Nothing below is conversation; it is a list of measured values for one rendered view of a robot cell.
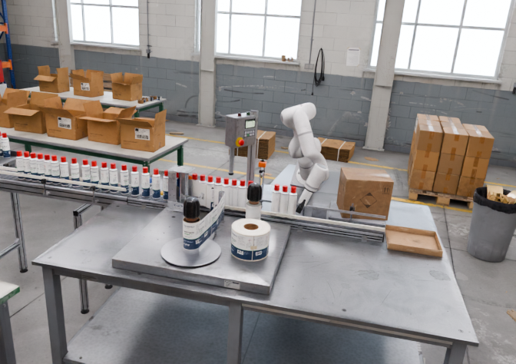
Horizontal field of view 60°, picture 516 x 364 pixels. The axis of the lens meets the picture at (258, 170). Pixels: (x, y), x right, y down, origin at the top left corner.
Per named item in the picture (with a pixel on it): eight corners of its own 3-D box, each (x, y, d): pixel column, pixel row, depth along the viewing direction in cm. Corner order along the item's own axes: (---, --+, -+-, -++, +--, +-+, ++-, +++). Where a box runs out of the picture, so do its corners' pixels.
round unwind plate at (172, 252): (150, 262, 219) (150, 259, 219) (174, 234, 248) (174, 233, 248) (210, 272, 214) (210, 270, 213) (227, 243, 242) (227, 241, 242)
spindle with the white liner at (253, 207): (243, 234, 253) (245, 185, 243) (246, 228, 261) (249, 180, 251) (258, 237, 251) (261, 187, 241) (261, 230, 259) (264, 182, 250)
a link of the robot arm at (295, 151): (313, 157, 319) (291, 163, 320) (309, 144, 326) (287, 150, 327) (306, 113, 278) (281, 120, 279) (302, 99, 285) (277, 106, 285)
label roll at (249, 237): (271, 260, 228) (273, 235, 223) (232, 262, 224) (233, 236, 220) (265, 242, 246) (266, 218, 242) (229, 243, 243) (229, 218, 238)
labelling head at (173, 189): (167, 210, 278) (167, 170, 270) (175, 202, 290) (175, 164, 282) (188, 213, 275) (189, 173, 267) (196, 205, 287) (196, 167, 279)
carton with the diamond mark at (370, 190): (341, 217, 290) (346, 178, 281) (335, 203, 313) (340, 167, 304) (388, 220, 290) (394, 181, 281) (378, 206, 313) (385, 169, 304)
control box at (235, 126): (224, 144, 278) (225, 114, 272) (245, 141, 289) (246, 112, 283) (235, 149, 271) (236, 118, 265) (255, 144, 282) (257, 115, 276)
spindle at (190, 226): (180, 253, 227) (180, 200, 218) (186, 244, 235) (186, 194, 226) (196, 256, 226) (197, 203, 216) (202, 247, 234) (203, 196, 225)
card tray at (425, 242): (387, 249, 257) (388, 243, 256) (385, 229, 282) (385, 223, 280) (441, 257, 252) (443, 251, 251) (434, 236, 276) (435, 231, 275)
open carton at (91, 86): (67, 95, 666) (65, 70, 654) (87, 92, 703) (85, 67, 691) (88, 98, 654) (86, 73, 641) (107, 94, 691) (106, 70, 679)
